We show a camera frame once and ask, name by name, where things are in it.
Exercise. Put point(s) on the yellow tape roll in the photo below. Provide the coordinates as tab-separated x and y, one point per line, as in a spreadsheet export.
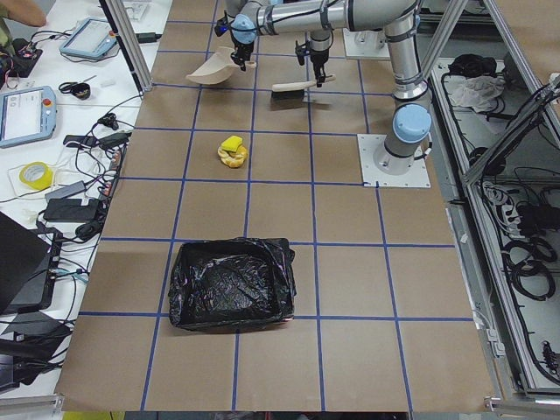
37	175

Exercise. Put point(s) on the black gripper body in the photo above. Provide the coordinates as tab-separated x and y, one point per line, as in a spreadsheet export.
318	59
243	48

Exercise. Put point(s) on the far teach pendant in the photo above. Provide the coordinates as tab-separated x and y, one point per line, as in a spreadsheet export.
92	39

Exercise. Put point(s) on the teach pendant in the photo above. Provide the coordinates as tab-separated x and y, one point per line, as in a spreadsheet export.
92	39
27	116

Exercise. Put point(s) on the black power adapter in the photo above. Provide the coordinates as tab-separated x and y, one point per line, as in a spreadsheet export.
71	210

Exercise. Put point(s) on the orange bread roll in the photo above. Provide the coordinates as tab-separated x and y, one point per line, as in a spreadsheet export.
233	159

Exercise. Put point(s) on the near teach pendant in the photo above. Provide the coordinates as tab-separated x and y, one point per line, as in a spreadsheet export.
27	116

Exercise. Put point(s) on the black laptop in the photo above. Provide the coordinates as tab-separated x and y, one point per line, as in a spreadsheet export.
29	258

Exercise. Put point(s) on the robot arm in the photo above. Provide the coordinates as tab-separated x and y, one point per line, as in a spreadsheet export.
397	20
275	17

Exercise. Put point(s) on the white crumpled cloth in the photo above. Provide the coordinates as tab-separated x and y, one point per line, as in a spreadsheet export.
479	94

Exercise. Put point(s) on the aluminium frame post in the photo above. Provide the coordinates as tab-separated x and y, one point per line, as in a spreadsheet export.
121	26

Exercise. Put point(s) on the white plastic dustpan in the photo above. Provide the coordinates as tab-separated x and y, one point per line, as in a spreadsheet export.
218	68

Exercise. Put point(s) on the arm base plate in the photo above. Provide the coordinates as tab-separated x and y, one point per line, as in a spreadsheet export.
381	169

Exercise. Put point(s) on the yellow sponge piece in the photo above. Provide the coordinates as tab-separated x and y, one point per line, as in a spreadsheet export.
232	144

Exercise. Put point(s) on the white hand brush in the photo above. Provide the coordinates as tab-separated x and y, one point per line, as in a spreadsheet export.
294	90

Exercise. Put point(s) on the black lined trash bin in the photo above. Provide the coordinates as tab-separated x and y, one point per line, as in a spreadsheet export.
232	283

